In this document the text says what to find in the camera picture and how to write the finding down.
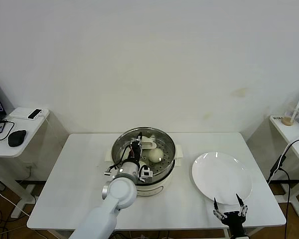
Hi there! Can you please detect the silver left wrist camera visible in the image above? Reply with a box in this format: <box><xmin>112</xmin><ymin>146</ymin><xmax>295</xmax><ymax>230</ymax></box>
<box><xmin>139</xmin><ymin>168</ymin><xmax>154</xmax><ymax>182</ymax></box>

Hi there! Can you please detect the cream electric cooking pot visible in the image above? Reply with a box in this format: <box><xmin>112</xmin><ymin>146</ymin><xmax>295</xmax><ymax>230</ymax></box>
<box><xmin>105</xmin><ymin>144</ymin><xmax>184</xmax><ymax>197</ymax></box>

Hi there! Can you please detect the round white plate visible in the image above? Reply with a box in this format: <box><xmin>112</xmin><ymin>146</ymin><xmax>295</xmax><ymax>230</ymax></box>
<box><xmin>191</xmin><ymin>151</ymin><xmax>253</xmax><ymax>205</ymax></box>

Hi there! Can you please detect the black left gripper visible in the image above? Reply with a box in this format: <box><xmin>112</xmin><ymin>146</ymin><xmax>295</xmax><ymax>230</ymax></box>
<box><xmin>125</xmin><ymin>132</ymin><xmax>144</xmax><ymax>164</ymax></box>

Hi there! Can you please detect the clear plastic drink cup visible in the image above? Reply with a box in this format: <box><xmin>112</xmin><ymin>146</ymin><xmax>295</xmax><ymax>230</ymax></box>
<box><xmin>282</xmin><ymin>104</ymin><xmax>299</xmax><ymax>126</ymax></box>

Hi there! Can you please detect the flat white box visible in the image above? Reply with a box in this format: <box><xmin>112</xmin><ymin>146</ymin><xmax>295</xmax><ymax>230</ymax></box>
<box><xmin>8</xmin><ymin>107</ymin><xmax>50</xmax><ymax>120</ymax></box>

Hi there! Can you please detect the black computer mouse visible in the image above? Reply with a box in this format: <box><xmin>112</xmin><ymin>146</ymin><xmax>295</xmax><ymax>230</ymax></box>
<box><xmin>7</xmin><ymin>129</ymin><xmax>27</xmax><ymax>147</ymax></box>

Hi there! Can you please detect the perforated steel steamer basket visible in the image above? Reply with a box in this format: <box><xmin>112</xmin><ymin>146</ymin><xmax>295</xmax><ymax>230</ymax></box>
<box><xmin>111</xmin><ymin>126</ymin><xmax>176</xmax><ymax>184</ymax></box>

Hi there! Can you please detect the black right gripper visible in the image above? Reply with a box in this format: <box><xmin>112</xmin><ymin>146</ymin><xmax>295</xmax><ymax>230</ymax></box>
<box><xmin>213</xmin><ymin>193</ymin><xmax>248</xmax><ymax>239</ymax></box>

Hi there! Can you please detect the black and white phone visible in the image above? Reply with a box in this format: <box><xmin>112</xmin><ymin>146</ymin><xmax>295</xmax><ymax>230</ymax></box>
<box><xmin>27</xmin><ymin>108</ymin><xmax>44</xmax><ymax>120</ymax></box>

